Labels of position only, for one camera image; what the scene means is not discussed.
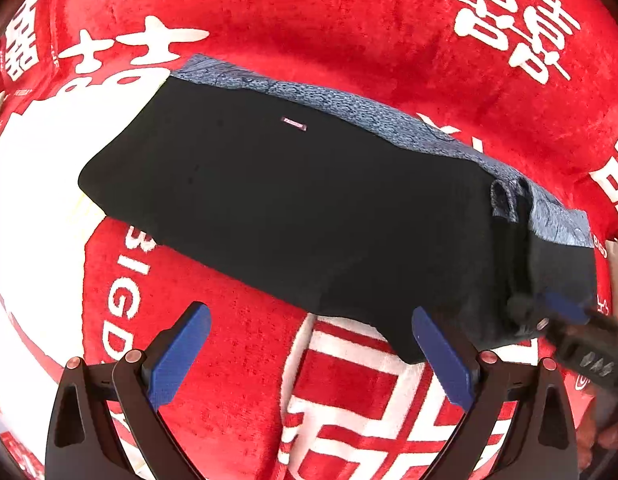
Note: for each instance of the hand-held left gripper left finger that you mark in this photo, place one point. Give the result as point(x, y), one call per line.
point(179, 357)

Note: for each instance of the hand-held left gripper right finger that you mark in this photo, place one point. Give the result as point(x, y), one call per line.
point(444, 360)

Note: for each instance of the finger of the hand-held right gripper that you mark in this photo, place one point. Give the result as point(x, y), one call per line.
point(564, 304)
point(525, 312)

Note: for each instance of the black pants with blue trim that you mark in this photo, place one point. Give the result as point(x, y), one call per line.
point(299, 210)

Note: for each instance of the person's right hand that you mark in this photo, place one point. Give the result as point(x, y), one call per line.
point(601, 435)

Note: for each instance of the red printed blanket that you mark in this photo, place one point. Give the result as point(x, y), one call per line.
point(349, 25)

